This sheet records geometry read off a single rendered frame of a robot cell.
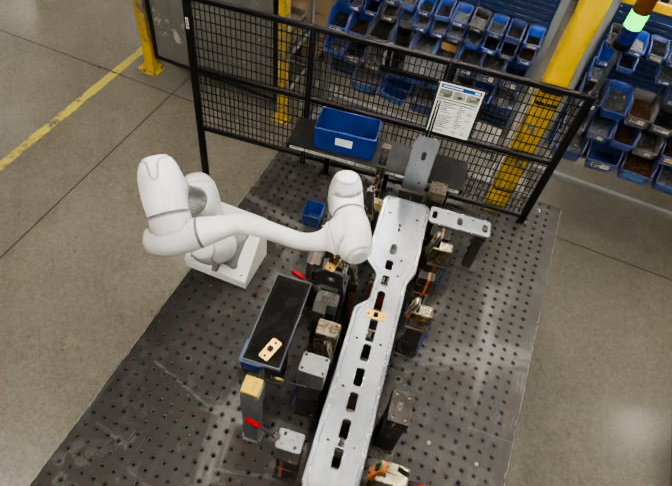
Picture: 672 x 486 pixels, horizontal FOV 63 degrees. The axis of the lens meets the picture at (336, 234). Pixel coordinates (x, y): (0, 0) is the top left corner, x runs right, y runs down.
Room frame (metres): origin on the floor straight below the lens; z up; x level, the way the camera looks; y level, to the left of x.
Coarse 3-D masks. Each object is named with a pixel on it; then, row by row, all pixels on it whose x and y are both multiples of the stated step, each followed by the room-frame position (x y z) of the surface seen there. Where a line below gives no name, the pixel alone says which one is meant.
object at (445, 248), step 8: (432, 248) 1.51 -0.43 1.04; (440, 248) 1.51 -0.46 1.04; (448, 248) 1.52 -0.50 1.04; (432, 256) 1.50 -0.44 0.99; (440, 256) 1.50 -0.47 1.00; (448, 256) 1.50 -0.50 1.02; (432, 264) 1.50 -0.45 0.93; (440, 264) 1.50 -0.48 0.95; (432, 272) 1.50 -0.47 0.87; (432, 288) 1.50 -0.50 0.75; (432, 296) 1.49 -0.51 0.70
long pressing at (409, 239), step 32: (384, 224) 1.63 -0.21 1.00; (416, 224) 1.66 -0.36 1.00; (384, 256) 1.45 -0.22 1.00; (416, 256) 1.48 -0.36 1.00; (384, 288) 1.28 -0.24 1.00; (352, 320) 1.11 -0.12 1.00; (352, 352) 0.97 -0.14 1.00; (384, 352) 0.99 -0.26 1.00; (352, 384) 0.84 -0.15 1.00; (352, 416) 0.73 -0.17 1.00; (320, 448) 0.60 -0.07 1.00; (352, 448) 0.62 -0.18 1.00; (320, 480) 0.50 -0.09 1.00; (352, 480) 0.51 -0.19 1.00
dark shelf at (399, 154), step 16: (304, 128) 2.15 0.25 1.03; (288, 144) 2.02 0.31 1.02; (304, 144) 2.03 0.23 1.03; (400, 144) 2.15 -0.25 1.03; (336, 160) 1.98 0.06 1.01; (352, 160) 1.98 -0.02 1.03; (368, 160) 2.00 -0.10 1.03; (400, 160) 2.04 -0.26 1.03; (448, 160) 2.10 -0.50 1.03; (400, 176) 1.94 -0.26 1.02; (432, 176) 1.96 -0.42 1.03; (448, 176) 1.98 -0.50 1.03; (464, 176) 2.00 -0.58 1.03
